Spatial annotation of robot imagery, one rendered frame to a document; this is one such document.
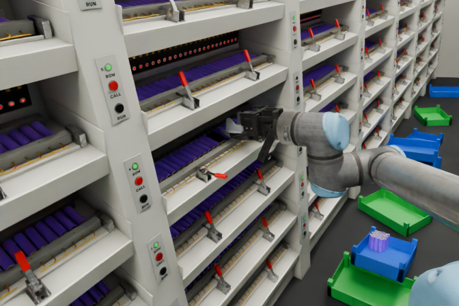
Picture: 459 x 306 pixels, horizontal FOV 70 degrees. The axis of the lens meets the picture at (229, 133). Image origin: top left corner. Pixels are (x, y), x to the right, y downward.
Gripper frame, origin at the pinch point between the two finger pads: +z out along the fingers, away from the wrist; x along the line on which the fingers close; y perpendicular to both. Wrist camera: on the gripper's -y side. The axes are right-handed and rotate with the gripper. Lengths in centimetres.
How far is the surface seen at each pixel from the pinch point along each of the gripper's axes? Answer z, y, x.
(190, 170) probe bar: -3.6, -2.5, 21.8
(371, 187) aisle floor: -6, -82, -112
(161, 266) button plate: -7.4, -17.5, 40.1
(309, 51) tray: -7, 15, -48
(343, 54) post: -2, 4, -95
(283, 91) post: -6.5, 5.3, -25.2
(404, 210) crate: -28, -83, -96
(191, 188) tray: -6.2, -5.8, 24.9
